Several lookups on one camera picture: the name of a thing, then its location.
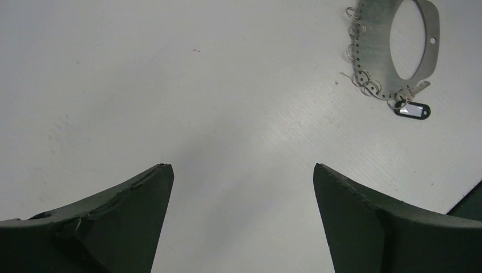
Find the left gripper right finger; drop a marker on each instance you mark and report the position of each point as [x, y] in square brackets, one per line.
[368, 231]

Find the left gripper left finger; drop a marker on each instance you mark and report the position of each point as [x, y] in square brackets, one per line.
[115, 230]

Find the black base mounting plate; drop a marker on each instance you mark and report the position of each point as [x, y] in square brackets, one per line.
[469, 207]

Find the large metal keyring with clips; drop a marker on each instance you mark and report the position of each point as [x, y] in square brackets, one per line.
[370, 53]

